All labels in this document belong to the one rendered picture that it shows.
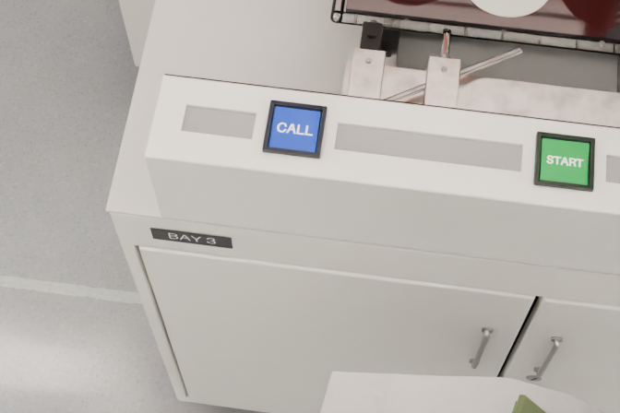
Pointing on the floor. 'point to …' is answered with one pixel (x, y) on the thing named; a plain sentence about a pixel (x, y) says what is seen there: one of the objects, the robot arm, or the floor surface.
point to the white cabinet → (360, 315)
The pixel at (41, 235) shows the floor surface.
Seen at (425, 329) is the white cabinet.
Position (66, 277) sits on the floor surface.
